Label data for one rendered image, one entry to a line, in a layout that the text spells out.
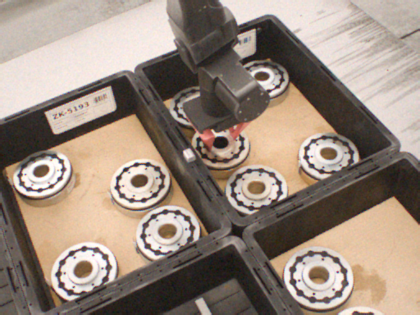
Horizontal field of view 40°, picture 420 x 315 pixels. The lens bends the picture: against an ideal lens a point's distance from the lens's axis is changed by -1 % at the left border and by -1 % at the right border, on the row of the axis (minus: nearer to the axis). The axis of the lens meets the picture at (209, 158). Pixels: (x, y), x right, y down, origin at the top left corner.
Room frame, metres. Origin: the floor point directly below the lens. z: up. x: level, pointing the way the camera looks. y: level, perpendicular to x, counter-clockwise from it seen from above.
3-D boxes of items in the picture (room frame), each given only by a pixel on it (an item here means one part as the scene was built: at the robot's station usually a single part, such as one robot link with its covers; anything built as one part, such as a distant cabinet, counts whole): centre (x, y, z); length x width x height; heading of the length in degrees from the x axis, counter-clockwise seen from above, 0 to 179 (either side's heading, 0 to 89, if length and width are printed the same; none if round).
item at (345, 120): (0.67, -0.09, 0.87); 0.40 x 0.30 x 0.11; 22
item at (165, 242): (0.48, 0.08, 0.86); 0.05 x 0.05 x 0.01
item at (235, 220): (0.67, -0.09, 0.92); 0.40 x 0.30 x 0.02; 22
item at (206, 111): (0.65, -0.03, 0.98); 0.10 x 0.07 x 0.07; 114
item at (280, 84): (0.80, -0.12, 0.86); 0.10 x 0.10 x 0.01
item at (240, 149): (0.65, -0.02, 0.86); 0.10 x 0.10 x 0.01
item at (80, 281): (0.43, 0.21, 0.86); 0.05 x 0.05 x 0.01
